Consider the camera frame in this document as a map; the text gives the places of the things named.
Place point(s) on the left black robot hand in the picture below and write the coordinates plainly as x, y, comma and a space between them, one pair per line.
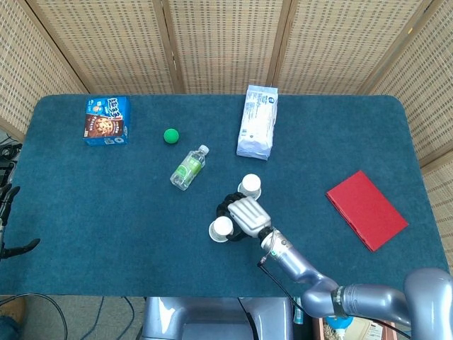
17, 249

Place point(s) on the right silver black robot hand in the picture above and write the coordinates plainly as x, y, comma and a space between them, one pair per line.
249, 216

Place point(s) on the white paper cup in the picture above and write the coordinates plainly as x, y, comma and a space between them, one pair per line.
222, 225
252, 182

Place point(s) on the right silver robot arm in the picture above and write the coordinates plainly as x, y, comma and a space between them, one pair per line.
301, 265

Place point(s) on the brown leather shoe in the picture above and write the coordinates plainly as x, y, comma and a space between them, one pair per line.
12, 310

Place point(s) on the clear green-label water bottle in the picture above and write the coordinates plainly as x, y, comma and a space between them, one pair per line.
187, 168

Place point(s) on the white blue snack bag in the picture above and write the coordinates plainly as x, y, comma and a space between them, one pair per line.
256, 124

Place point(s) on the blue carpet table mat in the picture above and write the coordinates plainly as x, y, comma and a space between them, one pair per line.
106, 212

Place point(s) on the grey-blue robot torso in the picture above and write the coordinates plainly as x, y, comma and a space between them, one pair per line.
212, 318

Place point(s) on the teal plastic item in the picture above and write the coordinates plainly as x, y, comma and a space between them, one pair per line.
299, 315

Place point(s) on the green foam ball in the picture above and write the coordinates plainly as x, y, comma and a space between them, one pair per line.
171, 136

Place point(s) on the red hardcover book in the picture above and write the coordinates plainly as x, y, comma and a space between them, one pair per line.
364, 209

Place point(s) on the brown wooden box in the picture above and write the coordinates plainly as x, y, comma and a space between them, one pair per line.
318, 331

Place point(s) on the blue white spray bottle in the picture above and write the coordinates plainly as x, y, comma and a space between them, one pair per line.
339, 322

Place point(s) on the blue chocolate cookie box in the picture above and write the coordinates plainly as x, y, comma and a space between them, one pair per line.
106, 120

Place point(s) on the beige cardboard piece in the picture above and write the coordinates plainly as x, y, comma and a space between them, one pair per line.
361, 329

